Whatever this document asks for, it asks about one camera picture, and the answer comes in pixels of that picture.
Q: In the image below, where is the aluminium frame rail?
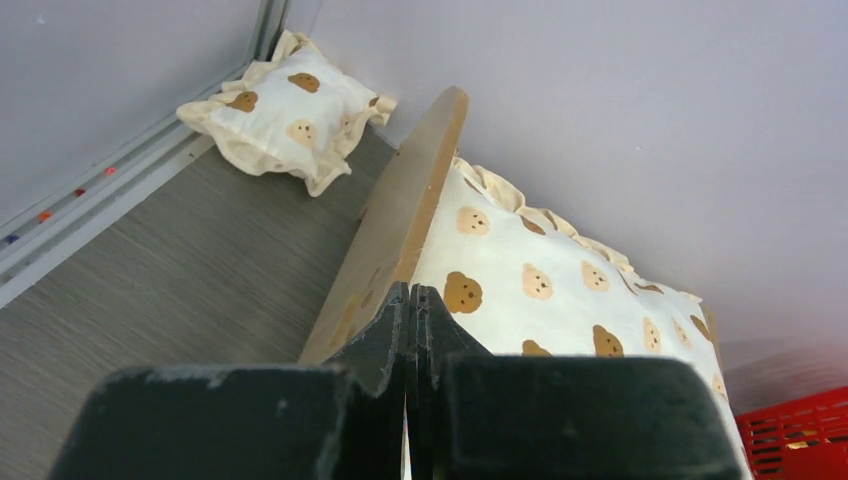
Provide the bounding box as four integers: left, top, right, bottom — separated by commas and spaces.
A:
1, 1, 285, 303

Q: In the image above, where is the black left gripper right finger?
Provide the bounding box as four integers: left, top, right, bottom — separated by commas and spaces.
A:
409, 284, 491, 480

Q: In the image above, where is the large bear print cushion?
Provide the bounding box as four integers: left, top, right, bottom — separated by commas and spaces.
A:
413, 158, 751, 478

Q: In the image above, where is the red plastic basket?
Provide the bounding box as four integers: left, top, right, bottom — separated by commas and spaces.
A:
736, 387, 847, 480

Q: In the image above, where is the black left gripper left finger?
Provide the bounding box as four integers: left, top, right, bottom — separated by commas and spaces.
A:
327, 282, 410, 479

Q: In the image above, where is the small bear print pillow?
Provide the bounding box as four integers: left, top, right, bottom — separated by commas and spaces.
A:
176, 31, 396, 197

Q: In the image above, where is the wooden pet bed frame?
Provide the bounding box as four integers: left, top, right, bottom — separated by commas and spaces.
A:
298, 86, 723, 366

